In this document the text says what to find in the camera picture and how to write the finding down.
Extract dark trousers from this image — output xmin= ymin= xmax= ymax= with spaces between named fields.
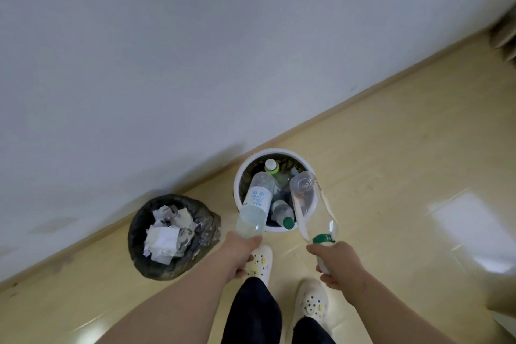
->
xmin=220 ymin=277 xmax=336 ymax=344

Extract bin with black bag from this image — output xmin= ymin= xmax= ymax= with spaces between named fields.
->
xmin=127 ymin=193 xmax=222 ymax=281

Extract person's right hand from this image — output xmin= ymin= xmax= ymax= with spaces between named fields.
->
xmin=306 ymin=241 xmax=366 ymax=291

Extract white left clog shoe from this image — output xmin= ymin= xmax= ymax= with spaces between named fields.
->
xmin=241 ymin=244 xmax=274 ymax=288

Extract clear bottle with green band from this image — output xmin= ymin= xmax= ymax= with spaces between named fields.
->
xmin=289 ymin=171 xmax=339 ymax=276

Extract white right clog shoe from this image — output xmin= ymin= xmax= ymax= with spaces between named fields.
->
xmin=291 ymin=278 xmax=329 ymax=333

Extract person's right forearm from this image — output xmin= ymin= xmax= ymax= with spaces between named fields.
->
xmin=342 ymin=262 xmax=458 ymax=344

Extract white round basket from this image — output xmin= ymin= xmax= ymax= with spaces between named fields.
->
xmin=233 ymin=149 xmax=316 ymax=233

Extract white clog shoe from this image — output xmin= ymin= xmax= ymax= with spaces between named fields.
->
xmin=241 ymin=244 xmax=274 ymax=288
xmin=291 ymin=278 xmax=329 ymax=333

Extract bottle with green cap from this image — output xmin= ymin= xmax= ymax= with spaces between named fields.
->
xmin=270 ymin=199 xmax=296 ymax=230

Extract person's left forearm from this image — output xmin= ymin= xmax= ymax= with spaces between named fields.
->
xmin=96 ymin=241 xmax=234 ymax=344

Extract person's left hand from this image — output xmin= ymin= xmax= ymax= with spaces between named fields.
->
xmin=218 ymin=232 xmax=263 ymax=284

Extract pile of crumpled white paper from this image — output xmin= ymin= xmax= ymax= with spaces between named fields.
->
xmin=143 ymin=204 xmax=198 ymax=266

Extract clear bottle with blue print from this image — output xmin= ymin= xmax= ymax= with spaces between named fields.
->
xmin=235 ymin=172 xmax=277 ymax=240

